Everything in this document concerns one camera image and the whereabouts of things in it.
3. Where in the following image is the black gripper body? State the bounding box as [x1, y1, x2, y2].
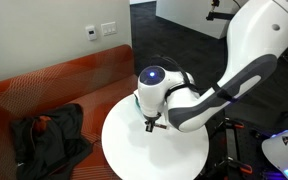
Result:
[143, 111, 162, 125]

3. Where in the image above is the red patterned sofa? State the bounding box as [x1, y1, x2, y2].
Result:
[0, 44, 140, 180]

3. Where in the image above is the orange and black clamp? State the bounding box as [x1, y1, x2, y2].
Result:
[222, 119, 246, 130]
[227, 157, 254, 175]

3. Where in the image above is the black jacket with red lining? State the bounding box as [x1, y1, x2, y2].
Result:
[10, 103, 94, 180]

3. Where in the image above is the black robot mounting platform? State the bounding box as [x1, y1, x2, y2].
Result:
[197, 99, 288, 180]

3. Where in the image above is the black cable along robot arm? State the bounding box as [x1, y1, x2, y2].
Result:
[150, 54, 202, 101]

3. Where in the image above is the white wall light switch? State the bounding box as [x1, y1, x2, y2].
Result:
[100, 21, 118, 37]

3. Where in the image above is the white wall thermostat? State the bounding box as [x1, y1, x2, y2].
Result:
[85, 25, 98, 42]

